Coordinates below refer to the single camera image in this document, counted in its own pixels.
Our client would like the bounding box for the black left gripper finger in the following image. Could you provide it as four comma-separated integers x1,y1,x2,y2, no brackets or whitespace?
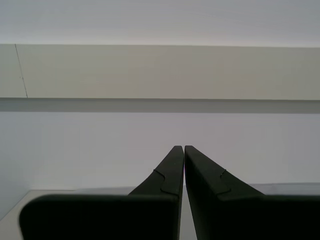
184,145,320,240
19,145,185,240

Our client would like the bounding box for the beige horizontal wall panel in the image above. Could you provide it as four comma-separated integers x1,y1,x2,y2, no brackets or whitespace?
0,43,320,101

